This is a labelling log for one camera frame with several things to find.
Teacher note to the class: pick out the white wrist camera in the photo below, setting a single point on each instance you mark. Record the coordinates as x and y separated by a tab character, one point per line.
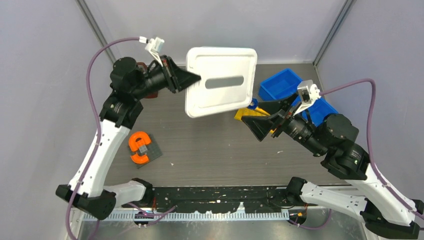
153	47
308	93

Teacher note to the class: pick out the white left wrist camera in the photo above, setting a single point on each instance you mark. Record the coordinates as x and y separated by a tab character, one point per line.
153	47

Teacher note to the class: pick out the white plastic bin lid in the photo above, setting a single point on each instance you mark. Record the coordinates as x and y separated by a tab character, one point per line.
226	83

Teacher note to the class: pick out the blue divided plastic tray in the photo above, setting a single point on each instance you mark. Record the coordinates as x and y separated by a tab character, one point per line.
283	84

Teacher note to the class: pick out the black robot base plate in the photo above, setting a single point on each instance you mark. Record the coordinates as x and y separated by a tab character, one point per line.
220	200

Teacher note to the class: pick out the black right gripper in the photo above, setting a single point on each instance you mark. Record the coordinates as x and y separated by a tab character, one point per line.
258	125

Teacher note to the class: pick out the brown wooden metronome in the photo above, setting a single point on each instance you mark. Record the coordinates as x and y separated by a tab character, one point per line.
144	68

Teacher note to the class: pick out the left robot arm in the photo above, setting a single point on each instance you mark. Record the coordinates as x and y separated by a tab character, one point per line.
130	83

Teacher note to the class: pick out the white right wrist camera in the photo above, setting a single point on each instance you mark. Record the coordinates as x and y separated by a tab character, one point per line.
308	93

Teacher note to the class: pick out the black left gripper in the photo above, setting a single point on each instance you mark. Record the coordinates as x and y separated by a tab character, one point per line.
177	78

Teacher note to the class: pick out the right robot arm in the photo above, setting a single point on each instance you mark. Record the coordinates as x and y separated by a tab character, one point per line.
382	213

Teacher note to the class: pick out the grey brick plate orange piece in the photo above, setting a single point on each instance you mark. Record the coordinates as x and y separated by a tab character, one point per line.
143	148

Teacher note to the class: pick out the yellow test tube rack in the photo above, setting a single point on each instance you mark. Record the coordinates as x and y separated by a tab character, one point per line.
257	112

